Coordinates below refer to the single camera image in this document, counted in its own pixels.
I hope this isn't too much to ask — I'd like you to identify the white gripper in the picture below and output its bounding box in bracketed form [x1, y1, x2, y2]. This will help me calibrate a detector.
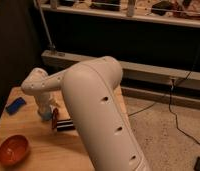
[35, 92, 60, 109]

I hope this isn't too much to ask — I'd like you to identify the blue-grey ceramic cup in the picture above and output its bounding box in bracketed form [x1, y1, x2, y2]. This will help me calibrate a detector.
[39, 111, 52, 121]

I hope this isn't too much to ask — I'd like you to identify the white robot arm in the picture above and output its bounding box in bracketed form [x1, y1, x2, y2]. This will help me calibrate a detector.
[21, 56, 151, 171]

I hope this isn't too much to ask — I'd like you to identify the orange ceramic bowl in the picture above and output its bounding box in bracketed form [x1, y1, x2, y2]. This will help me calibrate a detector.
[0, 135, 30, 167]

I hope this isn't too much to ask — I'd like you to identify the red flat object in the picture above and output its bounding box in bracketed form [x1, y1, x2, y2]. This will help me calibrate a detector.
[52, 108, 59, 130]

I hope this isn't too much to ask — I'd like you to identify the black white striped box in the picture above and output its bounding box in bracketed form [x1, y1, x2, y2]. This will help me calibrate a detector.
[57, 120, 75, 131]

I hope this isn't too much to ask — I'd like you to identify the blue rectangular block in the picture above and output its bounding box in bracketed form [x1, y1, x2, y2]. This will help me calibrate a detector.
[5, 97, 26, 115]

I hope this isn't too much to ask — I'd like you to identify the wooden table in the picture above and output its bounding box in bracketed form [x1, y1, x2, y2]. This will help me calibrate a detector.
[0, 85, 129, 171]

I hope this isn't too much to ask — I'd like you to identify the metal shelf rack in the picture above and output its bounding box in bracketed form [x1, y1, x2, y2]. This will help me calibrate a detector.
[33, 0, 200, 28]

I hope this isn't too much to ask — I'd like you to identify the black floor cable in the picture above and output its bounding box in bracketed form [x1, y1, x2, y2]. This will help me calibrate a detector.
[127, 33, 200, 149]

